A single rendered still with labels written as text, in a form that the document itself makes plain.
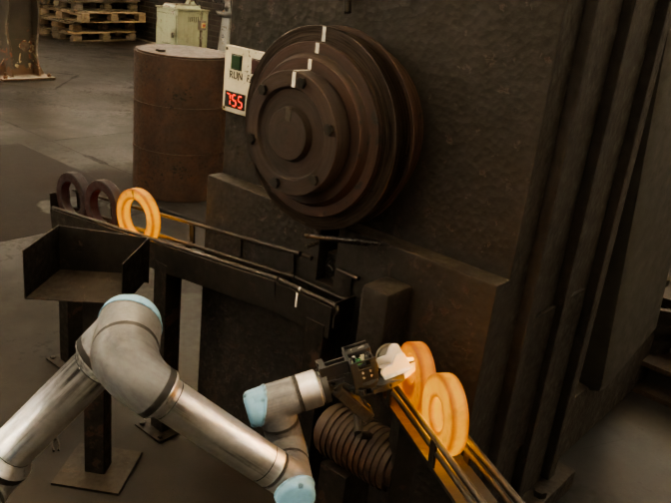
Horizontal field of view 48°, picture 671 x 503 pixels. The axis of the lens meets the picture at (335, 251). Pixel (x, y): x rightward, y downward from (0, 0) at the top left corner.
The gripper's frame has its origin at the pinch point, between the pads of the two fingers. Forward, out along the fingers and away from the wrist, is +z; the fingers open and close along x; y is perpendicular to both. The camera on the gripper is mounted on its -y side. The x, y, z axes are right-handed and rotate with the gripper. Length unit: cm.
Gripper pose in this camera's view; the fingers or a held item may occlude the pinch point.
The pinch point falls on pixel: (415, 364)
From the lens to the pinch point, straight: 156.6
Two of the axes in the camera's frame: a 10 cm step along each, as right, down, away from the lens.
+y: -2.0, -8.9, -4.2
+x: -2.4, -3.7, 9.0
